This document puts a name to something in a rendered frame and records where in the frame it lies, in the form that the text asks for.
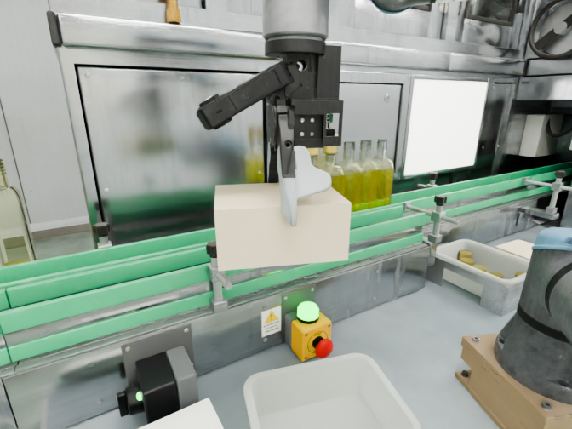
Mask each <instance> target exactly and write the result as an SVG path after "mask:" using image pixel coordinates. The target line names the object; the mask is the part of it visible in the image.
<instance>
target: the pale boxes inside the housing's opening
mask: <svg viewBox="0 0 572 429"><path fill-rule="evenodd" d="M563 116H564V114H550V115H546V114H533V115H527V118H526V123H525V126H524V131H523V138H522V142H521V146H520V151H519V156H526V157H541V156H547V155H552V154H555V151H556V147H557V143H558V138H552V137H551V136H549V135H548V134H547V132H546V124H547V122H548V119H549V118H550V128H551V131H552V132H553V133H554V134H559V133H560V129H561V126H562V122H563Z"/></svg>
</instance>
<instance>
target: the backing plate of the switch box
mask: <svg viewBox="0 0 572 429"><path fill-rule="evenodd" d="M178 346H184V347H185V349H186V352H187V354H188V357H189V358H190V360H191V362H192V366H193V368H194V369H195V371H196V368H195V359H194V351H193V343H192V326H191V324H190V323H189V324H186V325H183V326H180V327H178V328H174V329H170V330H167V331H164V332H161V333H158V334H155V335H151V336H147V337H145V338H142V339H139V340H134V341H131V342H129V343H126V344H123V345H121V349H122V354H123V362H124V368H125V372H126V377H127V382H128V386H132V385H133V384H134V383H137V382H138V376H137V371H136V367H135V362H136V361H138V360H141V359H143V358H148V357H150V356H153V355H156V354H158V353H161V352H165V354H166V351H167V350H170V349H173V348H176V347H178Z"/></svg>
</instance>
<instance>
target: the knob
mask: <svg viewBox="0 0 572 429"><path fill-rule="evenodd" d="M139 391H140V384H139V382H137V383H134V384H133V385H132V386H129V387H127V388H126V389H125V391H122V392H119V393H117V403H118V407H119V412H120V416H121V417H124V416H125V415H128V414H129V415H136V414H140V413H143V412H144V411H145V410H144V404H143V402H142V400H140V401H139V400H138V399H137V397H136V394H137V393H138V392H139Z"/></svg>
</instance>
